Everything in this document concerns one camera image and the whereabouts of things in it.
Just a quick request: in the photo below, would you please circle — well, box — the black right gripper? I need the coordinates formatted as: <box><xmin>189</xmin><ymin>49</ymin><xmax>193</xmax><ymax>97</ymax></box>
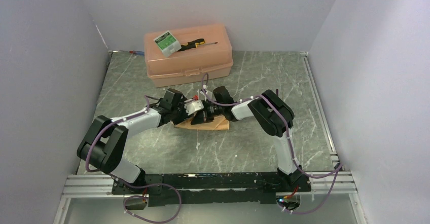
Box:
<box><xmin>191</xmin><ymin>100</ymin><xmax>224</xmax><ymax>125</ymax></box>

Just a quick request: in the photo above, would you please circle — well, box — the peach satin napkin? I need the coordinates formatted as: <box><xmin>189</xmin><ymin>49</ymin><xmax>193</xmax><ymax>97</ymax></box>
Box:
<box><xmin>174</xmin><ymin>115</ymin><xmax>230</xmax><ymax>131</ymax></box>

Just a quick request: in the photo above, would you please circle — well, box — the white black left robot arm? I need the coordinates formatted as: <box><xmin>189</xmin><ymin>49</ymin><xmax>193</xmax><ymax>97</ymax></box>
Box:
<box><xmin>77</xmin><ymin>89</ymin><xmax>189</xmax><ymax>194</ymax></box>

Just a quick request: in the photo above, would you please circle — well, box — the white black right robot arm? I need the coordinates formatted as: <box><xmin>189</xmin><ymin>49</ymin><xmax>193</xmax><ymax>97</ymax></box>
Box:
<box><xmin>185</xmin><ymin>86</ymin><xmax>302</xmax><ymax>191</ymax></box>

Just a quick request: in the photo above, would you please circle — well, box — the peach plastic storage box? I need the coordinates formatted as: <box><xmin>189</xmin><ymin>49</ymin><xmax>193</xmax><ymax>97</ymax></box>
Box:
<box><xmin>144</xmin><ymin>24</ymin><xmax>233</xmax><ymax>87</ymax></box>

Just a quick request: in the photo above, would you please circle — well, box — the yellow black screwdriver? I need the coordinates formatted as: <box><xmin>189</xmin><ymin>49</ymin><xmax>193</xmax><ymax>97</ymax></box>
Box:
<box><xmin>178</xmin><ymin>38</ymin><xmax>218</xmax><ymax>52</ymax></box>

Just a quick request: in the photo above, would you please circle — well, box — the green white small box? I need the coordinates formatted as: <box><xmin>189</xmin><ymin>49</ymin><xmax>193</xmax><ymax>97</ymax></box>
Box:
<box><xmin>154</xmin><ymin>30</ymin><xmax>182</xmax><ymax>57</ymax></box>

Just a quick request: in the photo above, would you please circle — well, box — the red blue pen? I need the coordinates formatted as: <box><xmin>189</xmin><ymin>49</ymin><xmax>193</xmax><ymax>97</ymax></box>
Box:
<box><xmin>120</xmin><ymin>50</ymin><xmax>145</xmax><ymax>56</ymax></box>

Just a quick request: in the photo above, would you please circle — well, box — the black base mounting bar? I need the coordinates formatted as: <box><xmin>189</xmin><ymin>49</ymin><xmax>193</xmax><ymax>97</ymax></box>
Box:
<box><xmin>112</xmin><ymin>171</ymin><xmax>312</xmax><ymax>207</ymax></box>

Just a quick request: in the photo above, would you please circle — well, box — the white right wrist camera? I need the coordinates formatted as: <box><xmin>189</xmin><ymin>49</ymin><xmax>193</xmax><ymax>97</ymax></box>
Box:
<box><xmin>199</xmin><ymin>89</ymin><xmax>212</xmax><ymax>101</ymax></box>

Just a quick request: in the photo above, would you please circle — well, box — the aluminium frame rail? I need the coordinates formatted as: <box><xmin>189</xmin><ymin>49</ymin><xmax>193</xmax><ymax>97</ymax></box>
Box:
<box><xmin>53</xmin><ymin>50</ymin><xmax>367</xmax><ymax>224</ymax></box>

